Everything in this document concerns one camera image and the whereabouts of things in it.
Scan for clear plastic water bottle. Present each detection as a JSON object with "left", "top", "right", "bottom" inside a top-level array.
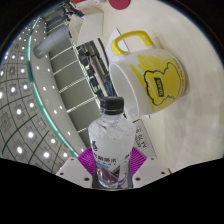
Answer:
[{"left": 88, "top": 96, "right": 137, "bottom": 189}]

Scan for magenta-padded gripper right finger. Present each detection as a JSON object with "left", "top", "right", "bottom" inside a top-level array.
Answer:
[{"left": 128, "top": 146, "right": 172, "bottom": 188}]

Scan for group of ceiling lights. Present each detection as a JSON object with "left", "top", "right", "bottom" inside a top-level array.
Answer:
[{"left": 0, "top": 19, "right": 88, "bottom": 161}]

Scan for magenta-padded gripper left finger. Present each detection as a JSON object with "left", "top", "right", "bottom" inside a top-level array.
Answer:
[{"left": 55, "top": 146, "right": 98, "bottom": 189}]

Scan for white and yellow mug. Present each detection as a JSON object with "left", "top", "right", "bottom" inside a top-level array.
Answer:
[{"left": 108, "top": 30, "right": 188, "bottom": 118}]

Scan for white paper sheets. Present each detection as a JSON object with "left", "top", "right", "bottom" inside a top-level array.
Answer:
[{"left": 105, "top": 27, "right": 122, "bottom": 48}]

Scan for flat round red coaster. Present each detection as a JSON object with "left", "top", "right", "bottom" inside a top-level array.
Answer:
[{"left": 108, "top": 0, "right": 132, "bottom": 10}]

